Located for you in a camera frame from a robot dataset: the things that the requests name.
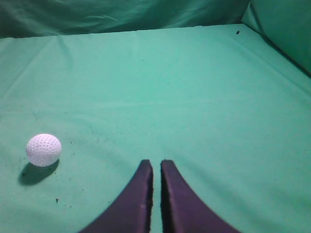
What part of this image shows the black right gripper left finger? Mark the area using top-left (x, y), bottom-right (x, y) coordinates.
top-left (80, 159), bottom-right (154, 233)

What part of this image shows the green cloth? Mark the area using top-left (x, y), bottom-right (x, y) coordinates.
top-left (0, 0), bottom-right (311, 233)

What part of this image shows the white golf ball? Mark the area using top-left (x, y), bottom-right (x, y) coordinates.
top-left (26, 133), bottom-right (62, 167)

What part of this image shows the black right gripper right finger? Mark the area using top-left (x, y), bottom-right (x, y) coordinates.
top-left (160, 160), bottom-right (238, 233)

